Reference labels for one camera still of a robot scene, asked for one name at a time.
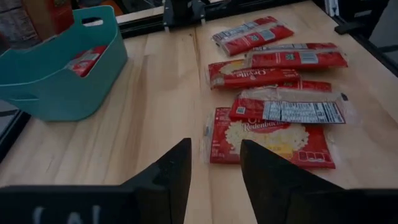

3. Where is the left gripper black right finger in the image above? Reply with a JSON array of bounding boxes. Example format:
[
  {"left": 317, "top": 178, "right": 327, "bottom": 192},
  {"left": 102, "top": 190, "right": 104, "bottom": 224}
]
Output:
[{"left": 240, "top": 139, "right": 398, "bottom": 224}]

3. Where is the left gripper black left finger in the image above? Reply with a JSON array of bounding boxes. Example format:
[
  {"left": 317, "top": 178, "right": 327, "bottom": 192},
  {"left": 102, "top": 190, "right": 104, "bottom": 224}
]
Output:
[{"left": 0, "top": 138, "right": 192, "bottom": 224}]

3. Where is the teal plastic basket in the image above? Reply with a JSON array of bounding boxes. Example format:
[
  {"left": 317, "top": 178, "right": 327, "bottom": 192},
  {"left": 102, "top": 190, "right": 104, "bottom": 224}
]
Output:
[{"left": 0, "top": 5, "right": 129, "bottom": 123}]

